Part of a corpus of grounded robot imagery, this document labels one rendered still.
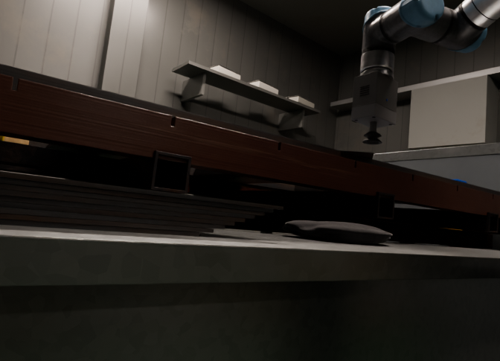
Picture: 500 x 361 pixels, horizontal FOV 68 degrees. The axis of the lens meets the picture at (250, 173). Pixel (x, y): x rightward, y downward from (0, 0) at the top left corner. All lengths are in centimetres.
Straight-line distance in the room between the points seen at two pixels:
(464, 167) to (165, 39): 321
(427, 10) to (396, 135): 424
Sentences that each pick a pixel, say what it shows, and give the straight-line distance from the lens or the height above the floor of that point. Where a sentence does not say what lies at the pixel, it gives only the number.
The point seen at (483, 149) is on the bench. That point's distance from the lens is 161.
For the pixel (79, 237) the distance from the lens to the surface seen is 27.
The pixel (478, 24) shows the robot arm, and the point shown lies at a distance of 95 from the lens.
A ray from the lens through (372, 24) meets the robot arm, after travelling 96.
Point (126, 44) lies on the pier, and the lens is 376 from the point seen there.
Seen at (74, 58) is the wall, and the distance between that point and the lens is 372.
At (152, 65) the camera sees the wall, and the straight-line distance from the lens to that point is 397.
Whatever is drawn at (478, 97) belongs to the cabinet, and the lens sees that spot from 444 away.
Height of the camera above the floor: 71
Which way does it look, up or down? 6 degrees up
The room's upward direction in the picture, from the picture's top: 6 degrees clockwise
